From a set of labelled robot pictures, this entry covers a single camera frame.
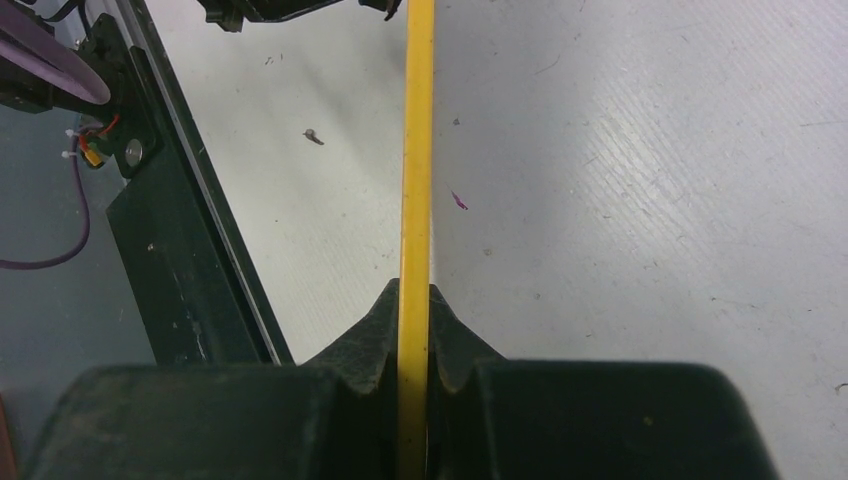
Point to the yellow framed whiteboard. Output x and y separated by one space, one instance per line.
414 280

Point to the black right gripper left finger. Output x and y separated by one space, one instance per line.
332 417

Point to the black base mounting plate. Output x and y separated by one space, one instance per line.
196 288

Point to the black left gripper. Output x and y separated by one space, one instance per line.
230 15

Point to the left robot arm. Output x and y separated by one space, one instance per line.
106 77

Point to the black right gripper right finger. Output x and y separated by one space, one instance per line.
497 418

